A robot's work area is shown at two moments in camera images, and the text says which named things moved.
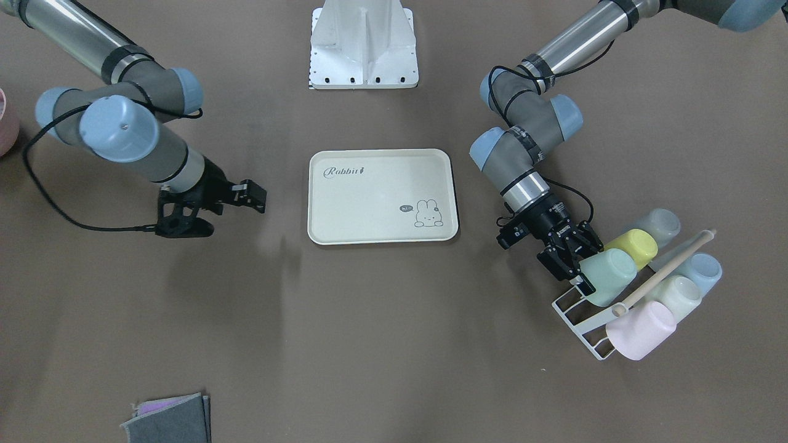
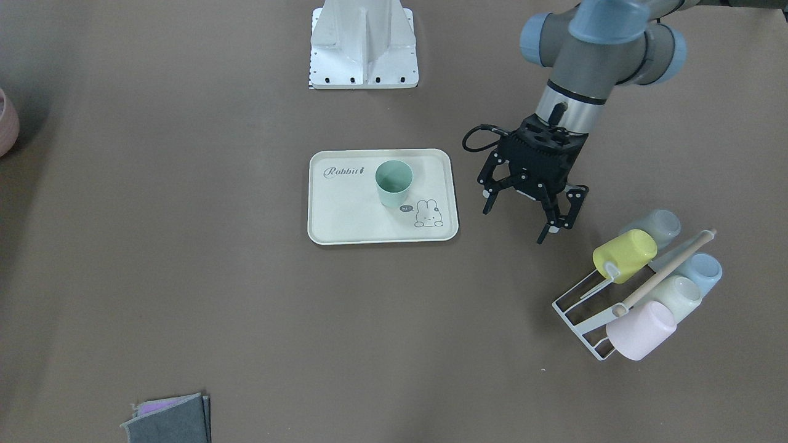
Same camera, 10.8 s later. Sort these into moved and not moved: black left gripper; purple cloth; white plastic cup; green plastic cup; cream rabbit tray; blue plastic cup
Moved: green plastic cup; black left gripper
Not moved: purple cloth; blue plastic cup; cream rabbit tray; white plastic cup
